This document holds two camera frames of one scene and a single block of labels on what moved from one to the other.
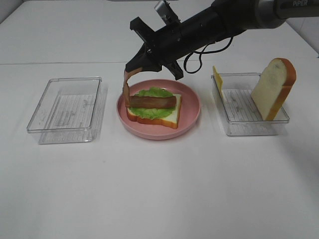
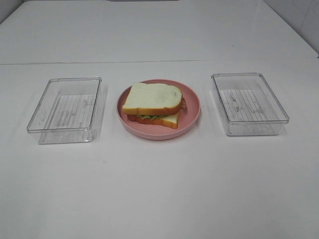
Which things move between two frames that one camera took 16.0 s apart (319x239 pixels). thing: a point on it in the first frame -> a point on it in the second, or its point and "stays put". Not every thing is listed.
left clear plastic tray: x=66 y=111 stays put
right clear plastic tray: x=239 y=113 stays put
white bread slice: x=171 y=120 stays put
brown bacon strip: x=125 y=88 -> x=183 y=105
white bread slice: x=271 y=92 -> x=152 y=99
